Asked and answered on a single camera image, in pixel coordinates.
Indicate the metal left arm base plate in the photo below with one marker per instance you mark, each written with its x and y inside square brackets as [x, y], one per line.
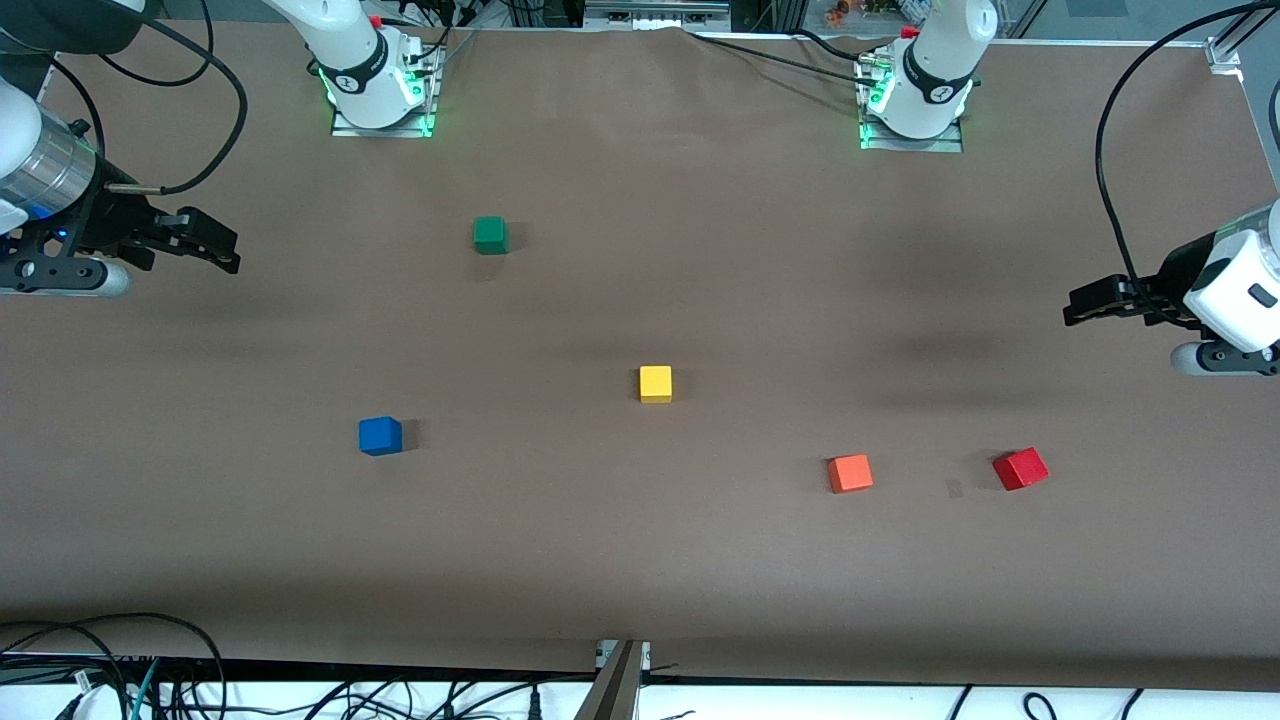
[950, 143]

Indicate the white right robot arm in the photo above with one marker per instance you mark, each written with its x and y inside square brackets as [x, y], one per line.
[355, 70]

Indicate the aluminium frame profile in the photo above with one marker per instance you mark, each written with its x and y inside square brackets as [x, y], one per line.
[1235, 40]

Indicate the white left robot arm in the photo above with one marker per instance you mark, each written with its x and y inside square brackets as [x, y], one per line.
[935, 80]

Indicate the red wooden block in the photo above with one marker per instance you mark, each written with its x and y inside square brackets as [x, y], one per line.
[1020, 468]

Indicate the blue wooden block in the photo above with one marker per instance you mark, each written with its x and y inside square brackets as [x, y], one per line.
[380, 436]

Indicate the yellow wooden block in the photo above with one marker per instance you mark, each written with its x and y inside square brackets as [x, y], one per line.
[656, 384]

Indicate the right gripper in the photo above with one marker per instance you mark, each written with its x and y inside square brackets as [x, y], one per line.
[110, 217]

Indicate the orange wooden block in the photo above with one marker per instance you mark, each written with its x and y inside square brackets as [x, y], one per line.
[850, 473]

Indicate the brown table cover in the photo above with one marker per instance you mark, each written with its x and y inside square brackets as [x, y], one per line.
[640, 560]

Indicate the grey metal post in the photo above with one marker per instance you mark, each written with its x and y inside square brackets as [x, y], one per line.
[610, 690]

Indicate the colourful small items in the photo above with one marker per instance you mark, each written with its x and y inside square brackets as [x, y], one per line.
[870, 8]

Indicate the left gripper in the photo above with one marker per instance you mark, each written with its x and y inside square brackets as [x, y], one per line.
[1168, 282]

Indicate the green wooden block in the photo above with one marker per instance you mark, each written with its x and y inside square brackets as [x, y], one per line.
[490, 235]

